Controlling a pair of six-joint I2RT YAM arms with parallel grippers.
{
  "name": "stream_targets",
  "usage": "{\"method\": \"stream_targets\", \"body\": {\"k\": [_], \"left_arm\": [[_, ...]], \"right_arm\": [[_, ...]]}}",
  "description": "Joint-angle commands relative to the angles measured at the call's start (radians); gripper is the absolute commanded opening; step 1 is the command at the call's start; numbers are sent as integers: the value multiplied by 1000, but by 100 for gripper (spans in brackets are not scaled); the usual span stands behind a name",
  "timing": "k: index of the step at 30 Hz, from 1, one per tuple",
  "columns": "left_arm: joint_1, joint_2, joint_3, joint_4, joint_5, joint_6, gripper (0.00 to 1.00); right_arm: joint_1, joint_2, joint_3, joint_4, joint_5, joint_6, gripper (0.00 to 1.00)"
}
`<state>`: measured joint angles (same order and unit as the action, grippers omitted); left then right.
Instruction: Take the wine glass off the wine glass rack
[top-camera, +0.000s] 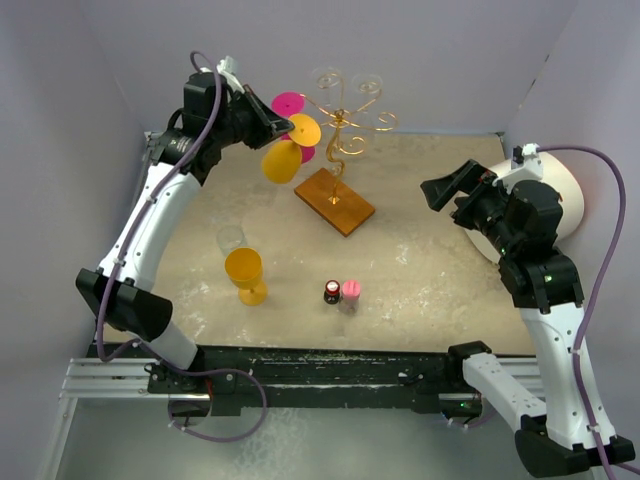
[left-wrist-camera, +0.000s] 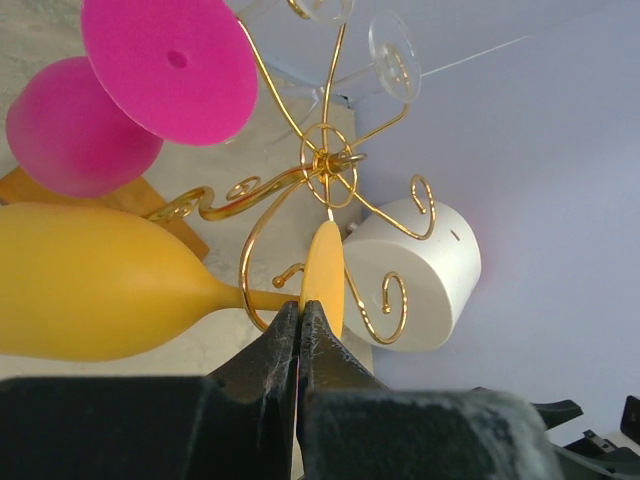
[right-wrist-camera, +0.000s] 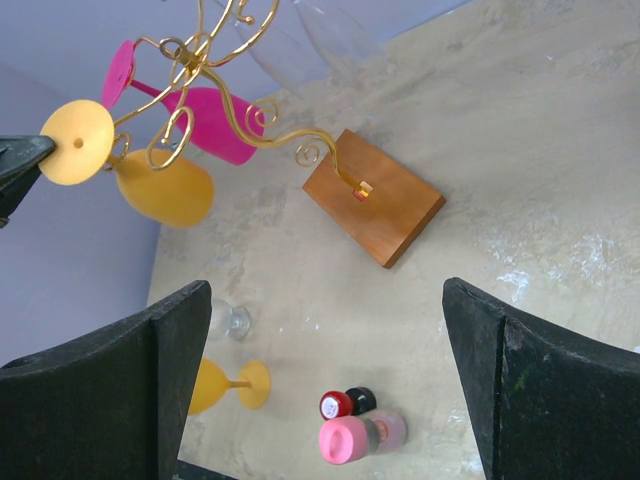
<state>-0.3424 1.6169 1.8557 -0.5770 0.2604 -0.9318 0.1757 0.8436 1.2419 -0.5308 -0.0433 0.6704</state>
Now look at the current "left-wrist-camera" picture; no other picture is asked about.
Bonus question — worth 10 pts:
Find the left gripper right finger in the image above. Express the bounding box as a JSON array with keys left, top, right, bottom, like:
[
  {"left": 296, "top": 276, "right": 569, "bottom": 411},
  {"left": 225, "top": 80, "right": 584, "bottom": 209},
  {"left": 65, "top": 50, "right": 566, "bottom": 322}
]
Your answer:
[{"left": 297, "top": 301, "right": 563, "bottom": 479}]

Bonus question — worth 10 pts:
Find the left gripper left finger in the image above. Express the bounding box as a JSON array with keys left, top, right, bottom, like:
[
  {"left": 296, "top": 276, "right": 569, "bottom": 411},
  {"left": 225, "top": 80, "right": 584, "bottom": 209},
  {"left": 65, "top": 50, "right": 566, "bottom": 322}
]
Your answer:
[{"left": 1, "top": 302, "right": 299, "bottom": 479}]

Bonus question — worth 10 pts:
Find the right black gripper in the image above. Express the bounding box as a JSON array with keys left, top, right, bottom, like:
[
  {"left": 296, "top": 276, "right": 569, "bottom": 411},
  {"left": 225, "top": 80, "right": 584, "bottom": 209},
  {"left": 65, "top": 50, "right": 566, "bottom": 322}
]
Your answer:
[{"left": 533, "top": 400, "right": 639, "bottom": 480}]

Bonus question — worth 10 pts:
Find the pink wine glass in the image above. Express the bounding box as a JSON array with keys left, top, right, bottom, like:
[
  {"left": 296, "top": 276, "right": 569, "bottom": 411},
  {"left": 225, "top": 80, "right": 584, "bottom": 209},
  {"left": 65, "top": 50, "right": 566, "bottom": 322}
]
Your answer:
[{"left": 6, "top": 1, "right": 258, "bottom": 197}]

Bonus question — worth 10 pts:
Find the clear wine glass back right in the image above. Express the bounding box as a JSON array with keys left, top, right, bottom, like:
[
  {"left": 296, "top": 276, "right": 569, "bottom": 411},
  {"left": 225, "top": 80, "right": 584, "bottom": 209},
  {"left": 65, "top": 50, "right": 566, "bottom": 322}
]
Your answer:
[{"left": 311, "top": 11, "right": 422, "bottom": 107}]

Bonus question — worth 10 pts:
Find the clear wine glass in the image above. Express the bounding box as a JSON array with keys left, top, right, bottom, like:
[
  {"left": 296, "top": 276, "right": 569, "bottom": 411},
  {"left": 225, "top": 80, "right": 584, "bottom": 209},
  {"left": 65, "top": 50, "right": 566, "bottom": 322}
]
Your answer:
[
  {"left": 236, "top": 0, "right": 354, "bottom": 27},
  {"left": 311, "top": 11, "right": 422, "bottom": 107}
]

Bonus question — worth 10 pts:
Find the clear wine glass back left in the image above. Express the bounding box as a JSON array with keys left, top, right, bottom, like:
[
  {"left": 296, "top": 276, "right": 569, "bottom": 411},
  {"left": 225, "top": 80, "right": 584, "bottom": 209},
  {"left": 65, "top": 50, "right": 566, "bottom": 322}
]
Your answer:
[{"left": 236, "top": 0, "right": 354, "bottom": 27}]

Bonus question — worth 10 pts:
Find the white cylindrical container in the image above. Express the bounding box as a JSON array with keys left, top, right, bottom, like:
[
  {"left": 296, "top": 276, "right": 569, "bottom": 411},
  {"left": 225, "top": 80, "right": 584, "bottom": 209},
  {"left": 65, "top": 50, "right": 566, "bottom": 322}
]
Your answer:
[{"left": 343, "top": 202, "right": 482, "bottom": 352}]

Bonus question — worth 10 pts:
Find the gold wire wine glass rack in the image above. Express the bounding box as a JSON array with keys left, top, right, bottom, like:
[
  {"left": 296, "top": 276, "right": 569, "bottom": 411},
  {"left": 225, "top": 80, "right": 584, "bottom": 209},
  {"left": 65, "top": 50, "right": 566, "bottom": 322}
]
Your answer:
[{"left": 0, "top": 0, "right": 436, "bottom": 346}]

